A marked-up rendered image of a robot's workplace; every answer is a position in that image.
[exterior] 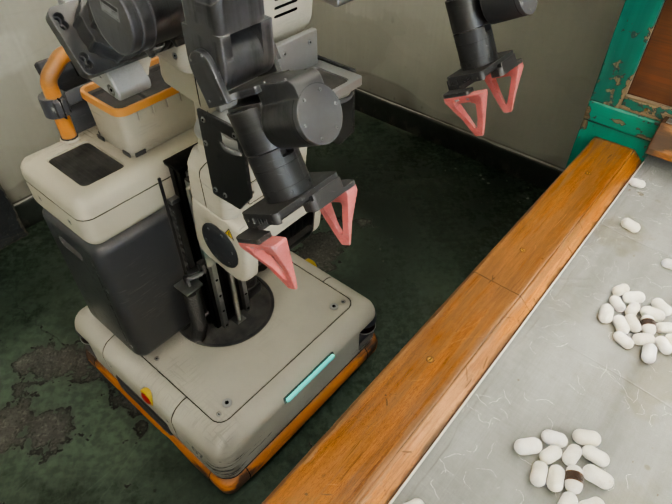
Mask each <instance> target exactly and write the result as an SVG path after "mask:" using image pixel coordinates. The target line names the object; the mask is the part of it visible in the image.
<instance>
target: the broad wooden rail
mask: <svg viewBox="0 0 672 504"><path fill-rule="evenodd" d="M640 165H641V160H640V158H639V156H638V154H637V152H636V151H635V150H634V149H631V148H629V147H626V146H623V145H620V144H617V143H614V142H611V141H608V140H606V139H603V138H600V137H597V136H596V137H594V138H593V139H592V140H591V141H590V142H589V144H588V145H587V146H586V147H585V148H584V149H583V150H582V151H581V152H580V153H579V155H578V156H577V157H576V158H575V159H574V160H573V161H572V162H571V163H570V164H569V166H568V167H567V168H566V169H565V170H564V171H563V172H562V173H561V174H560V175H559V177H558V178H557V179H556V180H555V181H554V182H553V183H552V184H551V185H550V186H549V188H548V189H547V190H546V191H545V192H544V193H543V194H542V195H541V196H540V197H539V199H538V200H537V201H536V202H535V203H534V204H533V205H532V206H531V207H530V208H529V210H528V211H527V212H526V213H525V214H524V215H523V216H522V217H521V218H520V219H519V221H518V222H517V223H516V224H515V225H514V226H513V227H512V228H511V229H510V230H509V232H508V233H507V234H506V235H505V236H504V237H503V238H502V239H501V240H500V241H499V243H498V244H497V245H496V246H495V247H494V248H493V249H492V250H491V251H490V252H489V254H488V255H487V256H486V257H485V258H484V259H483V260H482V261H481V262H480V263H479V265H478V266H477V267H476V268H475V269H474V270H473V271H472V272H471V273H470V274H469V276H468V277H467V278H466V279H465V280H464V281H463V282H462V283H461V284H460V285H459V287H458V288H457V289H456V290H455V291H454V292H453V293H452V294H451V295H450V296H449V298H448V299H447V300H446V301H445V302H444V303H443V304H442V305H441V306H440V308H439V309H438V310H437V311H436V312H435V313H434V314H433V315H432V316H431V317H430V319H429V320H428V321H427V322H426V323H425V324H424V325H423V326H422V327H421V328H420V330H419V331H418V332H417V333H416V334H415V335H414V336H413V337H412V338H411V339H410V341H409V342H408V343H407V344H406V345H405V346H404V347H403V348H402V349H401V350H400V352H399V353H398V354H397V355H396V356H395V357H394V358H393V359H392V360H391V361H390V363H389V364H388V365H387V366H386V367H385V368H384V369H383V370H382V371H381V372H380V374H379V375H378V376H377V377H376V378H375V379H374V380H373V381H372V382H371V383H370V385H369V386H368V387H367V388H366V389H365V390H364V391H363V392H362V393H361V394H360V396H359V397H358V398H357V399H356V400H355V401H354V402H353V403H352V404H351V405H350V407H349V408H348V409H347V410H346V411H345V412H344V413H343V414H342V415H341V416H340V418H339V419H338V420H337V421H336V422H335V423H334V424H333V426H332V427H331V428H330V429H329V430H328V431H327V432H326V433H325V434H324V435H323V436H322V437H321V438H320V440H319V441H318V442H317V443H316V444H315V445H314V446H313V447H312V448H311V449H310V451H309V452H308V453H307V454H306V455H305V456H304V457H303V458H302V459H301V460H300V462H299V463H298V464H297V465H296V466H295V467H294V468H293V469H292V470H291V471H290V473H289V474H288V475H287V476H286V477H285V478H284V479H283V480H282V481H281V482H280V484H279V485H278V486H277V487H276V488H275V489H274V490H273V491H272V492H271V493H270V495H269V496H268V497H267V498H266V499H265V500H264V501H263V502H262V503H261V504H389V502H390V501H391V500H392V498H393V497H394V496H395V494H396V493H397V492H398V490H399V489H400V488H401V486H402V485H403V484H404V482H405V481H406V480H407V478H408V477H409V476H410V474H411V473H412V472H413V470H414V469H415V468H416V466H417V465H418V463H419V462H420V461H421V459H422V458H423V457H424V455H425V454H426V453H427V451H428V450H429V449H430V447H431V446H432V445H433V443H434V442H435V441H436V439H437V438H438V437H439V435H440V434H441V433H442V431H443V430H444V429H445V427H446V426H447V424H448V423H449V422H450V420H451V419H452V418H453V416H454V415H455V414H456V412H457V411H458V410H459V408H460V407H461V406H462V404H463V403H464V402H465V400H466V399H467V398H468V396H469V395H470V394H471V392H472V391H473V390H474V388H475V387H476V386H477V384H478V383H479V381H480V380H481V379H482V377H483V376H484V375H485V373H486V372H487V371H488V369H489V368H490V367H491V365H492V364H493V363H494V361H495V360H496V359H497V357H498V356H499V355H500V353H501V352H502V351H503V349H504V348H505V347H506V345H507V344H508V343H509V341H510V340H511V338H512V337H513V336H514V334H515V333H516V332H517V330H518V329H519V328H520V326H521V325H522V324H523V322H524V321H525V320H526V318H527V317H528V316H529V314H530V313H531V312H532V310H533V309H534V308H535V306H536V305H537V304H538V302H539V301H540V300H541V298H542V297H543V295H544V294H545V293H546V291H547V290H548V289H549V287H550V286H551V285H552V283H553V282H554V281H555V279H556V278H557V277H558V275H559V274H560V273H561V271H562V270H563V269H564V267H565V266H566V265H567V263H568V262H569V261H570V259H571V258H572V256H573V255H574V254H575V252H576V251H577V250H578V248H579V247H580V246H581V244H582V243H583V242H584V240H585V239H586V238H587V236H588V235H589V234H590V232H591V231H592V230H593V228H594V227H595V226H596V224H597V223H598V222H599V220H600V219H601V218H602V216H603V215H604V213H605V212H606V211H607V209H608V208H609V207H610V205H611V204H612V203H613V201H614V200H615V199H616V197H617V196H618V195H619V193H620V192H621V191H622V189H623V188H624V187H625V185H626V184H627V183H628V181H629V180H630V179H631V177H632V176H633V175H634V173H635V172H636V170H637V169H638V168H639V166H640Z"/></svg>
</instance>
